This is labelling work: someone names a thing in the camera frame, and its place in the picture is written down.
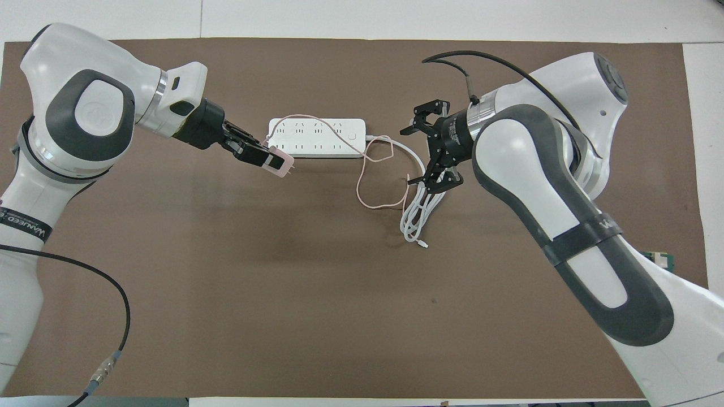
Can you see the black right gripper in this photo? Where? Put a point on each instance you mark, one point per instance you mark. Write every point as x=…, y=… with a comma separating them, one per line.
x=452, y=138

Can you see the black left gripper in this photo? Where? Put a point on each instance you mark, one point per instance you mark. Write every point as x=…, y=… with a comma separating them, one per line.
x=203, y=124

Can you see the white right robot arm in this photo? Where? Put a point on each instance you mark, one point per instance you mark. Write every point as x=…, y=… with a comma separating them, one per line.
x=537, y=169

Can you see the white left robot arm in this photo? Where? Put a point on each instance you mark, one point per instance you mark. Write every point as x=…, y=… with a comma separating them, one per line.
x=85, y=113

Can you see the white power strip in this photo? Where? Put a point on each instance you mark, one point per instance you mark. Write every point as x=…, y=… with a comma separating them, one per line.
x=300, y=138

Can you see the green knife switch yellow base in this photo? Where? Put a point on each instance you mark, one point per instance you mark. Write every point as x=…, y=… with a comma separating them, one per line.
x=664, y=261

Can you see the brown table mat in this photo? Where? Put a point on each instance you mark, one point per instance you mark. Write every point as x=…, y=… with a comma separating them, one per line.
x=283, y=282

